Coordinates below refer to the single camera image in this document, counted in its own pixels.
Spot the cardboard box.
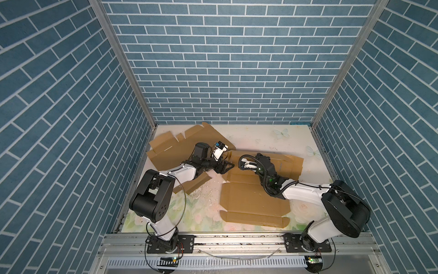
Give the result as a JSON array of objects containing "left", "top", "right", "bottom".
[
  {"left": 147, "top": 123, "right": 235, "bottom": 194},
  {"left": 220, "top": 150, "right": 290, "bottom": 228}
]

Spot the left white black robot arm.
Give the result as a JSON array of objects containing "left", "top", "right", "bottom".
[{"left": 129, "top": 142, "right": 234, "bottom": 242}]

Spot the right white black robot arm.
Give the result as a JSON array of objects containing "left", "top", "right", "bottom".
[{"left": 243, "top": 153, "right": 371, "bottom": 252}]

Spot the right green circuit board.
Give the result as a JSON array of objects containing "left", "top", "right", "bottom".
[{"left": 305, "top": 256, "right": 323, "bottom": 265}]

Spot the green circuit board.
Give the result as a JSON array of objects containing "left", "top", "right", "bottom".
[
  {"left": 305, "top": 256, "right": 323, "bottom": 265},
  {"left": 157, "top": 258, "right": 180, "bottom": 268}
]

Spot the left green circuit board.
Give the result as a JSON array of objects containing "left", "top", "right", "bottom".
[{"left": 157, "top": 258, "right": 180, "bottom": 268}]

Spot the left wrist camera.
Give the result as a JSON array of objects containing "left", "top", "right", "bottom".
[{"left": 212, "top": 141, "right": 228, "bottom": 162}]

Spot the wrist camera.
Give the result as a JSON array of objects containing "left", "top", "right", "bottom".
[
  {"left": 244, "top": 162, "right": 257, "bottom": 170},
  {"left": 212, "top": 141, "right": 228, "bottom": 162}
]

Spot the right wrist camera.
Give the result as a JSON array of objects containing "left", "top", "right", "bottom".
[{"left": 244, "top": 162, "right": 257, "bottom": 170}]

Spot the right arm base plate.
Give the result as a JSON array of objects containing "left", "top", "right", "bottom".
[{"left": 282, "top": 233, "right": 332, "bottom": 253}]

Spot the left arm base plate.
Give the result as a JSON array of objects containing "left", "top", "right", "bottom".
[{"left": 146, "top": 235, "right": 195, "bottom": 254}]

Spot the aluminium mounting rail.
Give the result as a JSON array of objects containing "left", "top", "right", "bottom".
[{"left": 90, "top": 232, "right": 390, "bottom": 274}]

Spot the left aluminium corner post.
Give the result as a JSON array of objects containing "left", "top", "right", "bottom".
[{"left": 89, "top": 0, "right": 157, "bottom": 130}]

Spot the aluminium corner post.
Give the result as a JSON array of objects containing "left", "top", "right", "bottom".
[
  {"left": 310, "top": 0, "right": 389, "bottom": 131},
  {"left": 89, "top": 0, "right": 157, "bottom": 130}
]

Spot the right aluminium corner post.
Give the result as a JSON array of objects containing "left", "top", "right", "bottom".
[{"left": 310, "top": 0, "right": 389, "bottom": 131}]

